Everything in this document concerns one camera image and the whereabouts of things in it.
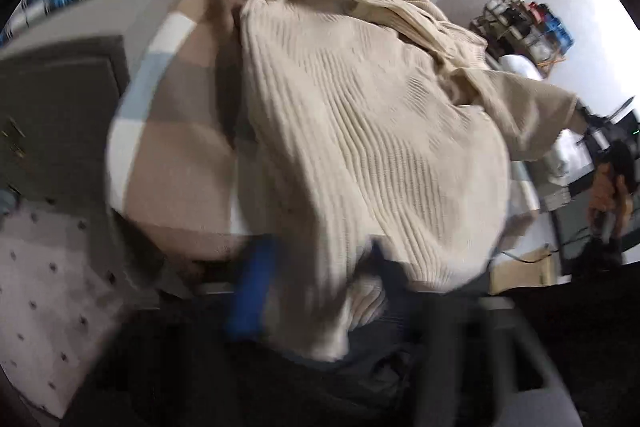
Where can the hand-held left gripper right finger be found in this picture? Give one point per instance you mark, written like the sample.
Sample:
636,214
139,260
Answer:
450,347

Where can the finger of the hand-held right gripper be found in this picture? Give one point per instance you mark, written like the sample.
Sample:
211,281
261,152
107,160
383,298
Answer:
589,114

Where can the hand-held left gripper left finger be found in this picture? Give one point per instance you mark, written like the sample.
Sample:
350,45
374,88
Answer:
250,292

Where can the cream ribbed sweater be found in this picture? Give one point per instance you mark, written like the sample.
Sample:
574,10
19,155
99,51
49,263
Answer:
360,107

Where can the person's right hand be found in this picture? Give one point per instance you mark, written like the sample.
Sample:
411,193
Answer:
602,192

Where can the flat tan cardboard box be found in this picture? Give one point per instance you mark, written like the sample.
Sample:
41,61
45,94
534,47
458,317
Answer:
522,272

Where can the wooden shoe rack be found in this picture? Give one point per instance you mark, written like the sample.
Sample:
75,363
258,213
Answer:
525,27

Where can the beige checked bed blanket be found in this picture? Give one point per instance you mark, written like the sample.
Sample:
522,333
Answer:
170,147

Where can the dotted white rug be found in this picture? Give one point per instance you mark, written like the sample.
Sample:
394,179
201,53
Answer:
45,282

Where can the dark grey cabinet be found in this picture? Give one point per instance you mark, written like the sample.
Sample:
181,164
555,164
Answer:
60,117

